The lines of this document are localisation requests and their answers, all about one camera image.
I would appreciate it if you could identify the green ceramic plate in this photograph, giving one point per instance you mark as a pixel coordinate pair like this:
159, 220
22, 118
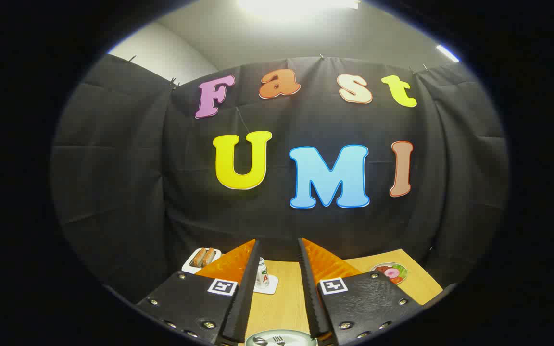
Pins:
296, 339

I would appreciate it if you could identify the plate of toy food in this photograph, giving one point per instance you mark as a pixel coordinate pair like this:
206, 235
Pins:
392, 273

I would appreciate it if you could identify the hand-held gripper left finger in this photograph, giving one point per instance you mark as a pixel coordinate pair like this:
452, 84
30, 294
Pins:
245, 293

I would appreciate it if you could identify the white toaster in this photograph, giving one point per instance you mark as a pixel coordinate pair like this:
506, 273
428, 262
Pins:
189, 265

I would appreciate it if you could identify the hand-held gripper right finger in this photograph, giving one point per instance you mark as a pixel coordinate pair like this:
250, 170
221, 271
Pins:
311, 293

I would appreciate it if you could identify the white square coaster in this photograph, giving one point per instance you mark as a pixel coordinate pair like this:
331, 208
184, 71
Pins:
271, 287

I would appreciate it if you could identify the ceiling light panel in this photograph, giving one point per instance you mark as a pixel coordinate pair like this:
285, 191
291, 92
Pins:
296, 7

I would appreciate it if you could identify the toast slice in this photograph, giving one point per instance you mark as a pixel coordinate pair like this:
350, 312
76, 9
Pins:
209, 256
198, 257

